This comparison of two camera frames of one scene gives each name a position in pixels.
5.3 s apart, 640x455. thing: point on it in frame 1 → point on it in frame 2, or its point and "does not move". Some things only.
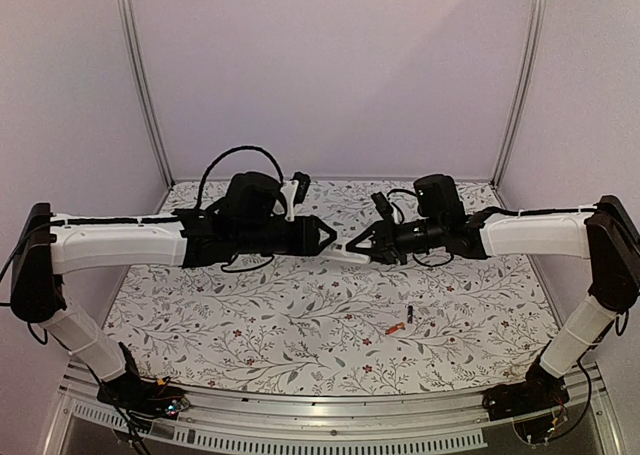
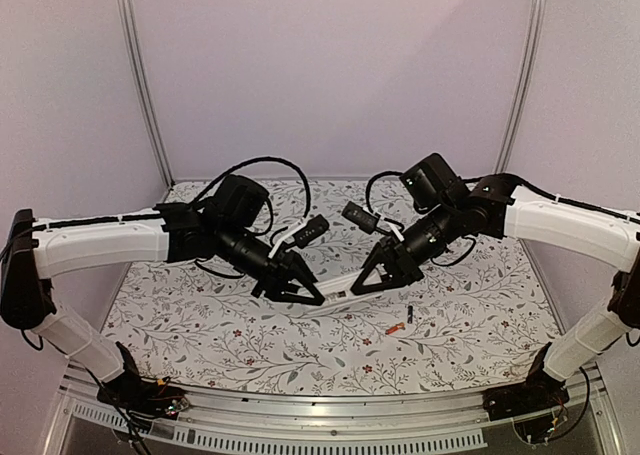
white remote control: (339, 251) → (338, 295)
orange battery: (393, 329) does not move
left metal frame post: (129, 34) does not move
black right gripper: (382, 243) → (395, 261)
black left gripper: (306, 242) → (285, 268)
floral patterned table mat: (330, 322) does not move
